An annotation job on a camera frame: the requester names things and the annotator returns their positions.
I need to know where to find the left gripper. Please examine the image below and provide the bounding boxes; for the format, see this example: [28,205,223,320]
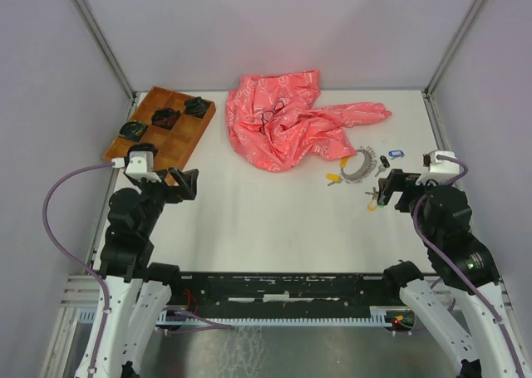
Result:
[132,164,199,236]

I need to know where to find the key with yellow tag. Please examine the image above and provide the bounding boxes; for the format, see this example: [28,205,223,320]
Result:
[325,174,342,186]
[366,187,379,212]

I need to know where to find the large keyring with yellow handle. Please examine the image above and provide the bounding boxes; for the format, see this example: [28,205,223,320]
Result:
[339,146,377,184]

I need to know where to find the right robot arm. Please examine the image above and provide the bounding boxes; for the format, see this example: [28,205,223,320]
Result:
[377,165,531,377]

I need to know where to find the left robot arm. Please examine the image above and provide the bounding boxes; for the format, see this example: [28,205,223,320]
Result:
[75,168,199,377]

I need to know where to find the key with black head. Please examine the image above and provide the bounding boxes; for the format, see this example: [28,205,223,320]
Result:
[375,155,390,177]

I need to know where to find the blue key tag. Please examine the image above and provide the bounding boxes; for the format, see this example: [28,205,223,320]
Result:
[388,150,405,160]

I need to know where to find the dark rolled item bottom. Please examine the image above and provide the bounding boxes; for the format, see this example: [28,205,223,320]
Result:
[127,143,158,159]

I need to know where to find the dark rolled item middle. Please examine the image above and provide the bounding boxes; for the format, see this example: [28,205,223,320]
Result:
[151,108,181,130]

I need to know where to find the dark green rolled item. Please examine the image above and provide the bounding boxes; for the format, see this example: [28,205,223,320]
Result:
[118,120,148,143]

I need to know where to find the dark rolled item top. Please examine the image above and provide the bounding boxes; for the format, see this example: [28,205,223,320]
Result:
[184,96,210,119]

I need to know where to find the eyeglasses on cloth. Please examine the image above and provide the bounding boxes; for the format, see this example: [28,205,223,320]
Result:
[259,100,285,135]

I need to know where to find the pink patterned cloth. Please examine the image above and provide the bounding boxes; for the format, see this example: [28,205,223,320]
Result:
[225,70,392,173]

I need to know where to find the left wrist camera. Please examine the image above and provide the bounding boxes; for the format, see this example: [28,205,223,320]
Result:
[111,150,162,184]

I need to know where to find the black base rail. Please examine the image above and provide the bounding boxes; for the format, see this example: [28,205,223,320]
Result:
[167,272,406,315]

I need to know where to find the white cable duct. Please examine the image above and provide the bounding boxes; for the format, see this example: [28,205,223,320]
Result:
[76,305,416,327]

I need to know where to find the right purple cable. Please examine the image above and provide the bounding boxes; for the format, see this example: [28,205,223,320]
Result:
[411,155,525,378]

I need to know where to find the right aluminium frame post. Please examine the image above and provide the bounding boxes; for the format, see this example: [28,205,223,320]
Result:
[424,0,488,98]

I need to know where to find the aluminium frame post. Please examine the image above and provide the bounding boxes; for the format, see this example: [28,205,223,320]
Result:
[71,0,136,100]
[424,0,488,98]

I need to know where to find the left aluminium frame post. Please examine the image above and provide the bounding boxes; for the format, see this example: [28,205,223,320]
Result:
[71,0,136,100]

